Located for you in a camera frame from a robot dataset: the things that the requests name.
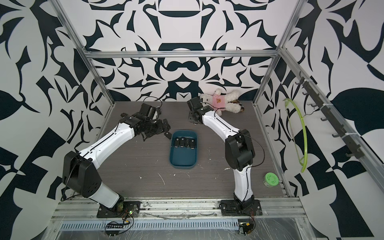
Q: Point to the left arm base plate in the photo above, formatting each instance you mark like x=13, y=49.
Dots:
x=123, y=209

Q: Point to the dark teal storage box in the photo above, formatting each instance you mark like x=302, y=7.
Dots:
x=183, y=158

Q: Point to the black hook rail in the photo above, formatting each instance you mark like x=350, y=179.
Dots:
x=322, y=103

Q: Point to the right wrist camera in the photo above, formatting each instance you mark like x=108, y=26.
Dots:
x=195, y=104

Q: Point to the green tape roll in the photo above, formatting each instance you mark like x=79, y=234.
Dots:
x=271, y=180

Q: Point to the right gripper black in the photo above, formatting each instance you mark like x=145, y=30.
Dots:
x=190, y=118

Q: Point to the black connector box left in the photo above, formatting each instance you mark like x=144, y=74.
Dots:
x=113, y=229

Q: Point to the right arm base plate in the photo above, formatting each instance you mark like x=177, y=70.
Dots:
x=250, y=207

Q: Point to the black connector box right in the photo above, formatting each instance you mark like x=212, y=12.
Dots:
x=245, y=228

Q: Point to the white teddy bear pink shirt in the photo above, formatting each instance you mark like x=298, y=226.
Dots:
x=220, y=101

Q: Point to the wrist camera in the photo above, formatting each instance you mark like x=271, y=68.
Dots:
x=148, y=112
x=195, y=104

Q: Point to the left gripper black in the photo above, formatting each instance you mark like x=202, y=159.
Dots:
x=161, y=127

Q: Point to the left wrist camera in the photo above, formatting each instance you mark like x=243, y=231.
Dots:
x=148, y=112

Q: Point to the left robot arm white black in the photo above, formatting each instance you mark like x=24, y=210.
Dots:
x=80, y=171

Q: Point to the green hoop on wall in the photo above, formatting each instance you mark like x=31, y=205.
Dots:
x=303, y=161

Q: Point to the black connector box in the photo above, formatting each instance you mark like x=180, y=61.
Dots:
x=113, y=229
x=245, y=228

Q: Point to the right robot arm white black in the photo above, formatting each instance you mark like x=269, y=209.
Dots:
x=239, y=150

